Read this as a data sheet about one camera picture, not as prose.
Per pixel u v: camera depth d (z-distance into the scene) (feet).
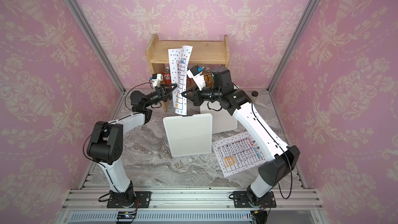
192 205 2.43
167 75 2.80
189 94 2.05
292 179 1.29
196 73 1.88
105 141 1.74
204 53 2.61
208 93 1.94
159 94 2.39
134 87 2.62
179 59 2.40
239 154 2.93
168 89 2.54
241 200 2.39
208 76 1.88
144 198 2.44
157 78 2.55
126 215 2.35
